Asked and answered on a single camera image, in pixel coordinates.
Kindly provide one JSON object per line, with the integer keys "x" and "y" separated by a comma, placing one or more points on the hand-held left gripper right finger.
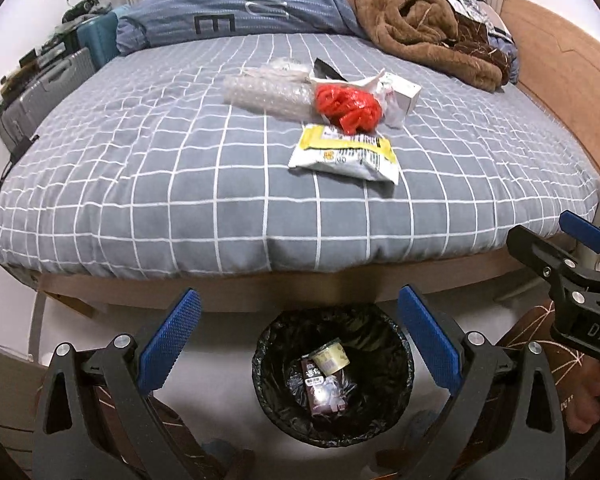
{"x": 427, "y": 340}

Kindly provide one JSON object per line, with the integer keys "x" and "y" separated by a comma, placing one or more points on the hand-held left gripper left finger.
{"x": 172, "y": 340}

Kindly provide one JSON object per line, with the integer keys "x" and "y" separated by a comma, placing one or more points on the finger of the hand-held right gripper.
{"x": 540, "y": 250}
{"x": 582, "y": 230}

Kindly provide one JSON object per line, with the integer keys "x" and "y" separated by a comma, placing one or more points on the black lined trash bin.
{"x": 380, "y": 385}

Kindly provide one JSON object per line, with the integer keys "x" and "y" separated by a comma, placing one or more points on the yellow white snack packet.
{"x": 345, "y": 155}

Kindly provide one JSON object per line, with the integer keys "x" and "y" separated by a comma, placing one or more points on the white paper napkin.
{"x": 387, "y": 110}

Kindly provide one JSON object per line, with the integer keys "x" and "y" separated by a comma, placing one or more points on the small white box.
{"x": 405, "y": 92}

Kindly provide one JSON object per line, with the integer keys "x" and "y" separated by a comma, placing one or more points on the red plastic bag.
{"x": 347, "y": 105}

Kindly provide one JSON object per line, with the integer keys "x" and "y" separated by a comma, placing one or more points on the bubble wrap bag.
{"x": 265, "y": 95}

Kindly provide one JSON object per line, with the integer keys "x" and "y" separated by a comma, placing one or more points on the black printed packet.
{"x": 326, "y": 70}

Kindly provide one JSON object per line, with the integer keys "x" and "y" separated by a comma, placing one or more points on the clear plastic bag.
{"x": 285, "y": 66}

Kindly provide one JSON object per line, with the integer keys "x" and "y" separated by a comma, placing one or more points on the trash inside bin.
{"x": 322, "y": 392}

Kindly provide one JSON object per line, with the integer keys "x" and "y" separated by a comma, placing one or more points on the person's right hand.
{"x": 585, "y": 400}

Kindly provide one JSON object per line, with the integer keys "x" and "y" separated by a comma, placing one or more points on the person's brown patterned pants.
{"x": 535, "y": 330}

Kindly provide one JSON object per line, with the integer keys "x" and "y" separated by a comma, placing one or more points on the paper cup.
{"x": 332, "y": 357}

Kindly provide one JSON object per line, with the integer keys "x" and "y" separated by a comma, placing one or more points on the grey checked bed sheet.
{"x": 180, "y": 185}

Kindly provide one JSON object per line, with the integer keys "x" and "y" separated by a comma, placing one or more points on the patterned pillow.
{"x": 472, "y": 5}

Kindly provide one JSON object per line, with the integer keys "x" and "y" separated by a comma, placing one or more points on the brown fleece blanket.
{"x": 390, "y": 15}

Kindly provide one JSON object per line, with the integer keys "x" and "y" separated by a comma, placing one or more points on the grey suitcase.
{"x": 55, "y": 85}

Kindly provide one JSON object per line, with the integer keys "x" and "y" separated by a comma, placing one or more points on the teal suitcase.
{"x": 97, "y": 40}

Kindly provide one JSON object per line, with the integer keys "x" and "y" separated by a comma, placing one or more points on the dark bag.
{"x": 82, "y": 10}

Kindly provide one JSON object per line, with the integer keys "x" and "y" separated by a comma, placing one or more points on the blue striped duvet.
{"x": 260, "y": 5}

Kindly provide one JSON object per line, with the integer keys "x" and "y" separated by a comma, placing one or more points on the wooden bed frame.
{"x": 555, "y": 60}

